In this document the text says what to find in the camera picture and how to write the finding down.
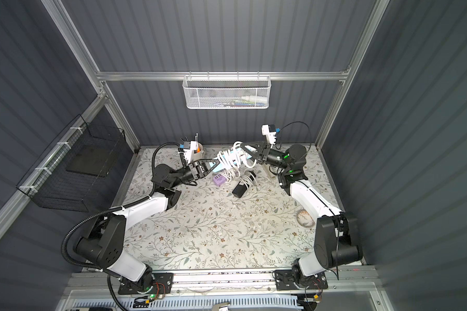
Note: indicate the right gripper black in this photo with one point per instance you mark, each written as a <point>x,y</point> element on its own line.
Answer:
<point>263,153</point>

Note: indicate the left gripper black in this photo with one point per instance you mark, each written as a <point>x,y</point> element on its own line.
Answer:
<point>196,170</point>

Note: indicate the teal power strip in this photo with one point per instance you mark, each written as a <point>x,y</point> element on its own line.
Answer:
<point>231,160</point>

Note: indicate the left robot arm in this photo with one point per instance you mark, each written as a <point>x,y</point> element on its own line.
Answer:
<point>102,243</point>

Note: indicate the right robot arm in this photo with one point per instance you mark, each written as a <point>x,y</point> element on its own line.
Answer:
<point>337,237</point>

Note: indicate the purple power strip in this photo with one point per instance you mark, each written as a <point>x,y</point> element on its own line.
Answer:
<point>219,180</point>

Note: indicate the black power strip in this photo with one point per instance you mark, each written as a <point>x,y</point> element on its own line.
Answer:
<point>240,189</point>

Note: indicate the cream pen cup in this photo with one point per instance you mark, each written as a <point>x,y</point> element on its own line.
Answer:
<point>199,153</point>

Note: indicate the clear tape roll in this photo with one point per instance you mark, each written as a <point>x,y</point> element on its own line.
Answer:
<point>304,219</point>

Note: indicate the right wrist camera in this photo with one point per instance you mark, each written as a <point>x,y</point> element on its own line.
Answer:
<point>269,131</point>

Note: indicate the white wire wall basket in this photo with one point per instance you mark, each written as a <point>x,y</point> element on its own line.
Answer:
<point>201,93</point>

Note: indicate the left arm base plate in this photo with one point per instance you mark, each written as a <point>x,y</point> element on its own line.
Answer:
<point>149,283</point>

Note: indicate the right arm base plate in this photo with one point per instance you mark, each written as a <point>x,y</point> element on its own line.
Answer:
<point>287,280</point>

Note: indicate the black wire wall basket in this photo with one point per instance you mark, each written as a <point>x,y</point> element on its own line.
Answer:
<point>80,174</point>

